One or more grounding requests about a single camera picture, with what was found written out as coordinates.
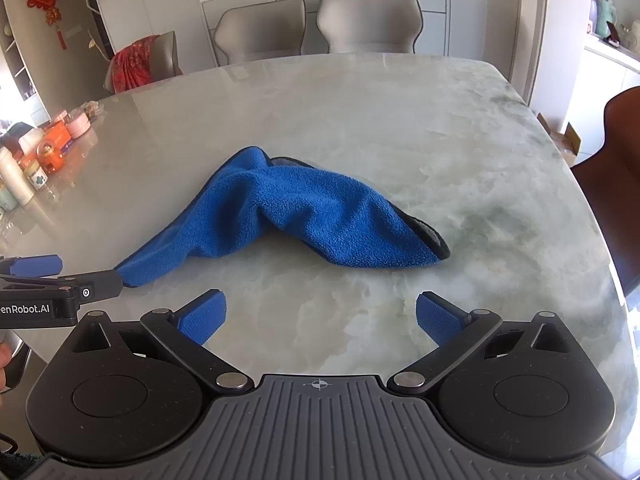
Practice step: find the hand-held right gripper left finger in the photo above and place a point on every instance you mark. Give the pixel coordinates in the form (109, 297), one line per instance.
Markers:
(202, 317)

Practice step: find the cardboard box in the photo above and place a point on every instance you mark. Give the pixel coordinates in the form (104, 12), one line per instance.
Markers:
(562, 142)

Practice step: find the blue towel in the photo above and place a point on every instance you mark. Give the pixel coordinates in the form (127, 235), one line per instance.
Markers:
(300, 210)

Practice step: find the purple thermos bottle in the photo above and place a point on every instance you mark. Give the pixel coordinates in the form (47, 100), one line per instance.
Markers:
(594, 15)

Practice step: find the white cylindrical bottle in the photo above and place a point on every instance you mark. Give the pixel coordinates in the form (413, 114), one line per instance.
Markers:
(15, 175)

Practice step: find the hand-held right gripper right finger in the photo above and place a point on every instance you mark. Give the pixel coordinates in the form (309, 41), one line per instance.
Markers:
(435, 317)

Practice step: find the dark phone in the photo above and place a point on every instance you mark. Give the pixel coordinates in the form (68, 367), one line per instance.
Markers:
(613, 31)

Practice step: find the orange box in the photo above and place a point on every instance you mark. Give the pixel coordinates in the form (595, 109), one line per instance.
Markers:
(57, 135)

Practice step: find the pink round box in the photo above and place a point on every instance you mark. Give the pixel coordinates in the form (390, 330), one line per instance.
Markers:
(77, 126)

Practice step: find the white side counter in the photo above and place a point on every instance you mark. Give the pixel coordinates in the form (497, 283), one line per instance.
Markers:
(612, 85)

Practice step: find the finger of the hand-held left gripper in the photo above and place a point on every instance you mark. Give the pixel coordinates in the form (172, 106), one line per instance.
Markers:
(100, 286)
(37, 265)

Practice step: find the white box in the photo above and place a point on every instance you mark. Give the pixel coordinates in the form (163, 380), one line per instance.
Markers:
(25, 139)

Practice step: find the white decorative branch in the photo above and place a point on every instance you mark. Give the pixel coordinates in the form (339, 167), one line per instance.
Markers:
(95, 20)

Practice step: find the person's left hand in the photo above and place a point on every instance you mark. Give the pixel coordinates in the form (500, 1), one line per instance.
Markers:
(2, 370)

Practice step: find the grey dining chair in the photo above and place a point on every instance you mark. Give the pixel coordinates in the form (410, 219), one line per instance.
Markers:
(260, 30)
(370, 20)

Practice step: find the grey chair with draped cloth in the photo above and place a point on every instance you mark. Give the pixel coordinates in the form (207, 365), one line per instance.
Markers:
(169, 55)

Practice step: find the red patterned cloth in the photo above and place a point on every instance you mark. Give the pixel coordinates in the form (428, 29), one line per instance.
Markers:
(132, 67)

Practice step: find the snack packet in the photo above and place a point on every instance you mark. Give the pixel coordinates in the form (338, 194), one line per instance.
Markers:
(92, 111)

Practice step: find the white shelf unit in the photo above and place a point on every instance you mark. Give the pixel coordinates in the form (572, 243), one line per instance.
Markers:
(20, 70)

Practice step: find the orange toy container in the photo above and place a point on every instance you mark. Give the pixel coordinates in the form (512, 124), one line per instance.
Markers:
(50, 157)

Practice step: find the small white patterned jar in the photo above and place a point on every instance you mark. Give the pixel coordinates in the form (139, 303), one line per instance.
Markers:
(35, 175)

